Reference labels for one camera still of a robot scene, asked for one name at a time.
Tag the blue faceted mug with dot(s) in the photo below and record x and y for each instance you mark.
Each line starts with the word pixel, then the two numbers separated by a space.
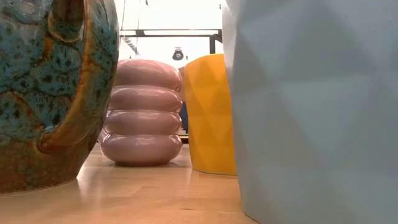
pixel 311 124

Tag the yellow faceted mug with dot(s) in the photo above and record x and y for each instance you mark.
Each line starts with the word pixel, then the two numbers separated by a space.
pixel 208 118

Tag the person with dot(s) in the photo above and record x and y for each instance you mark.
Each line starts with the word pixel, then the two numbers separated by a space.
pixel 184 119

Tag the dark hanging round object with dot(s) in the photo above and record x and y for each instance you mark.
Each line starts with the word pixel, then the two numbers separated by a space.
pixel 178 56

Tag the teal brown glazed mug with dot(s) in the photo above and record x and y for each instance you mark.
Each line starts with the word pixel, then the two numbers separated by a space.
pixel 31 93

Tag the large pink ribbed mug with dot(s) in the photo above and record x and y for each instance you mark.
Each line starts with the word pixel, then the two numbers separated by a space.
pixel 141 124

